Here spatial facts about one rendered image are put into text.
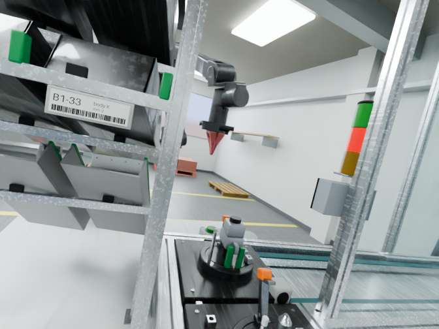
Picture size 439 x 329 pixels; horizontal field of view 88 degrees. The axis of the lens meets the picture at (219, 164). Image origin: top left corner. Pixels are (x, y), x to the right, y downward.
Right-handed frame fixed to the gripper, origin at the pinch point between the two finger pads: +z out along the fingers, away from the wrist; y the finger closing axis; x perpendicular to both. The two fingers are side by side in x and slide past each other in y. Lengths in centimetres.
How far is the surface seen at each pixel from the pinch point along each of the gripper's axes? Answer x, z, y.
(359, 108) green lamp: -31.5, -16.1, 21.7
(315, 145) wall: 295, -33, 264
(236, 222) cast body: -20.9, 14.8, 4.5
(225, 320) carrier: -36.9, 26.7, -0.7
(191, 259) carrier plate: -18.1, 26.4, -4.1
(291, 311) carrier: -35.0, 26.9, 14.0
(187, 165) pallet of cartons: 608, 83, 77
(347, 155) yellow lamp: -31.7, -6.1, 21.6
